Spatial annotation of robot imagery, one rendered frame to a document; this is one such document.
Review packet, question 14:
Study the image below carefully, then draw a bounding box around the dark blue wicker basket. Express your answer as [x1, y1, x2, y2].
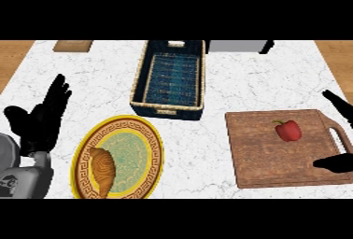
[128, 40, 207, 121]

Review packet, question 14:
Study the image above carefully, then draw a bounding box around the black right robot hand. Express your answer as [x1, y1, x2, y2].
[311, 90, 353, 175]

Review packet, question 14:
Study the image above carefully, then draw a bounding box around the yellow patterned plate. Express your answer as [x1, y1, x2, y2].
[69, 114, 165, 200]

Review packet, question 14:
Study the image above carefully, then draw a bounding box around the grey box appliance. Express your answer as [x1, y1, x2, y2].
[204, 40, 276, 55]

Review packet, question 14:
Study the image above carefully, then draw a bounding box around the brown croissant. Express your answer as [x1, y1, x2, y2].
[87, 147, 117, 200]

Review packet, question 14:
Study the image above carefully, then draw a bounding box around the brown wooden cutting board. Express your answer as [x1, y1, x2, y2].
[223, 108, 353, 190]

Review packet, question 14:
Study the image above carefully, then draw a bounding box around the small brown wooden block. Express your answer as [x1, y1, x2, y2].
[52, 40, 94, 53]

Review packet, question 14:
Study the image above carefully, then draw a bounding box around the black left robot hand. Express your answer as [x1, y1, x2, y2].
[3, 73, 72, 158]

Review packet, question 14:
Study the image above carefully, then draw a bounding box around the red bell pepper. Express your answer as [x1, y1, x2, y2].
[270, 119, 303, 143]

